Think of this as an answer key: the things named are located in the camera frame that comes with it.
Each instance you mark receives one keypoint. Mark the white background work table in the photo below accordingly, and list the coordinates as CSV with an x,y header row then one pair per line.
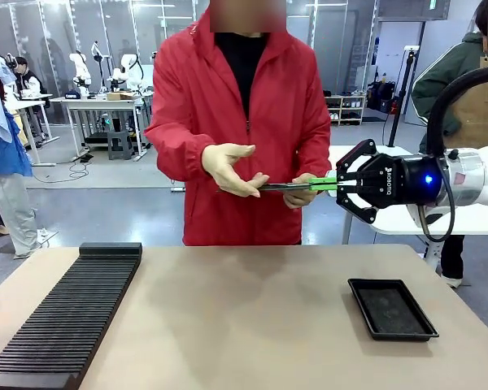
x,y
93,102

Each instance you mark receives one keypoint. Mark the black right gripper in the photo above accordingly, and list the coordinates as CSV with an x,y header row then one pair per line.
x,y
406,180

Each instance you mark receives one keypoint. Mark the white side table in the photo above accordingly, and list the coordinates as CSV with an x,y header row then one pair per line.
x,y
480,219

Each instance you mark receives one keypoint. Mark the person's right hand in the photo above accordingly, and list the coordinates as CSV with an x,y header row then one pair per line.
x,y
227,170

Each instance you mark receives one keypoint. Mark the person in blue shirt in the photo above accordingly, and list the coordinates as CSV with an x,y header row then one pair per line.
x,y
4,154

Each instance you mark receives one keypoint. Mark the black bags pile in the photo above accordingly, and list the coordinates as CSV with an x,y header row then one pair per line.
x,y
384,95

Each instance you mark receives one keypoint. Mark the cardboard box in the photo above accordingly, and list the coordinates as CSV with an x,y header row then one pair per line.
x,y
120,96

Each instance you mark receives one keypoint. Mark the white background desk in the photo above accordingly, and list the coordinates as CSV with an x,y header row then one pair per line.
x,y
28,106

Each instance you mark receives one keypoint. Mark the black rectangular tray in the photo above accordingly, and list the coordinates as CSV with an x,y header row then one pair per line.
x,y
392,310

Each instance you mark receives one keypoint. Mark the wooden shoe rack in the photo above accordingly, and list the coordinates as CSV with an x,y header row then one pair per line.
x,y
347,109

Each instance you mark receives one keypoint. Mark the green PCB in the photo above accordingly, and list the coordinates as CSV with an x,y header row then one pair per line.
x,y
288,185

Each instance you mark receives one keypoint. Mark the person's right forearm red sleeve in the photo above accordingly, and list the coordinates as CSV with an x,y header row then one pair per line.
x,y
183,156

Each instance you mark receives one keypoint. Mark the white background stand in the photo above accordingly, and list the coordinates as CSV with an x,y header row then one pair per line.
x,y
98,61

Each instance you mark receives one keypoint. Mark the black slotted PCB rack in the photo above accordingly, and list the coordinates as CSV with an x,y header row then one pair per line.
x,y
65,333

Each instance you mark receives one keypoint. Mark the person in brown apron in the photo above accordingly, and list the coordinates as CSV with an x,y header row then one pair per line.
x,y
435,81

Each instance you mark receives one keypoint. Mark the seated person in dark jacket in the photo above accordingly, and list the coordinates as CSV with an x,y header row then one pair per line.
x,y
30,79

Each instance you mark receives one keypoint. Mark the person's left forearm red sleeve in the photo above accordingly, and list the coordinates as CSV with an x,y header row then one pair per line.
x,y
319,158

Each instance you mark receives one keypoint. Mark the person's left hand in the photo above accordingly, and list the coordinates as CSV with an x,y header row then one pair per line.
x,y
301,199

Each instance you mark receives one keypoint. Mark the black tripod pole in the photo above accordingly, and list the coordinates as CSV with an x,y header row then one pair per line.
x,y
399,105

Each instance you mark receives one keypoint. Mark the person in red jacket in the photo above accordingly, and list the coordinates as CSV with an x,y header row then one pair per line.
x,y
248,219

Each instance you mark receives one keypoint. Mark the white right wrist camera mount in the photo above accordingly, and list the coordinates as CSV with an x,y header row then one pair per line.
x,y
433,215

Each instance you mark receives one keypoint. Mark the grey step stool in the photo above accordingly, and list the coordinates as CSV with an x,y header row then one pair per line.
x,y
120,146

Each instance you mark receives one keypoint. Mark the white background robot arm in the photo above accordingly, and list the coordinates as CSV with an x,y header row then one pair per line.
x,y
126,69
80,69

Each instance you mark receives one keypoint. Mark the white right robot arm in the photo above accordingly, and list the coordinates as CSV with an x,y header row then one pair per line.
x,y
477,174

